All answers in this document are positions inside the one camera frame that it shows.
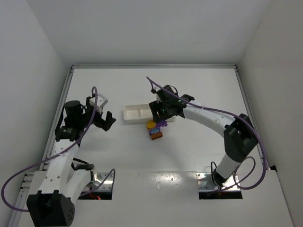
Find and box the purple lego brick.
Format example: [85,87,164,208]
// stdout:
[156,121,168,128]

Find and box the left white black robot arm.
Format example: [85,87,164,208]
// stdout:
[27,95,116,227]

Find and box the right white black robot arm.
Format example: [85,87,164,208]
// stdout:
[149,85,257,187]

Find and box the yellow rounded lego near tray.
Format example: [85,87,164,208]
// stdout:
[146,120,156,130]

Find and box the purple lego with flower print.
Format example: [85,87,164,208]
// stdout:
[149,127,160,136]

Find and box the brown lego brick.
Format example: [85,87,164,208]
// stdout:
[150,131,163,140]

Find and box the white three-compartment tray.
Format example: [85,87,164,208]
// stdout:
[123,103,176,125]

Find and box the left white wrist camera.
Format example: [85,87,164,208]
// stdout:
[89,94,108,113]

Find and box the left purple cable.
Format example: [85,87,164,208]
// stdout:
[1,86,116,211]

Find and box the purple cable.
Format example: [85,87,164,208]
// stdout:
[1,86,116,211]
[146,76,267,191]

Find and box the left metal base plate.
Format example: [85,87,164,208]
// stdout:
[87,172,114,192]

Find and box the metal base plate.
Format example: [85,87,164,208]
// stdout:
[196,172,241,192]
[87,172,114,192]

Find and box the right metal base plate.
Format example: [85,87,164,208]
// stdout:
[196,172,241,192]

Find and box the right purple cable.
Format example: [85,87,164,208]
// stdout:
[146,76,267,191]

